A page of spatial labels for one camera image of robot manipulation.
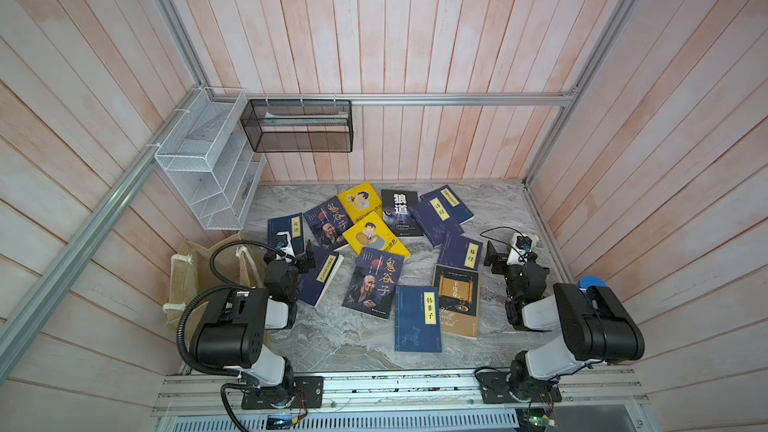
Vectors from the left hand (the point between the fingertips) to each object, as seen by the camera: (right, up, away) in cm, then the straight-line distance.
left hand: (296, 244), depth 92 cm
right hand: (+65, +1, -1) cm, 65 cm away
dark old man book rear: (+7, +6, +15) cm, 17 cm away
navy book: (+57, +11, +18) cm, 60 cm away
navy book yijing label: (+54, -4, +7) cm, 54 cm away
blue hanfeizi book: (+37, -21, -8) cm, 43 cm away
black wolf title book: (+33, +10, +16) cm, 38 cm away
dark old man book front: (+24, -11, -1) cm, 27 cm away
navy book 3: (+6, -12, -1) cm, 13 cm away
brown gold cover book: (+50, -16, -4) cm, 53 cm away
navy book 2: (-5, +6, +15) cm, 17 cm away
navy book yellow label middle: (+47, +7, +15) cm, 50 cm away
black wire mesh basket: (-2, +41, +13) cm, 43 cm away
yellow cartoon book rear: (+19, +14, +21) cm, 32 cm away
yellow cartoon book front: (+24, +3, +9) cm, 26 cm away
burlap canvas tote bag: (-16, -3, -13) cm, 21 cm away
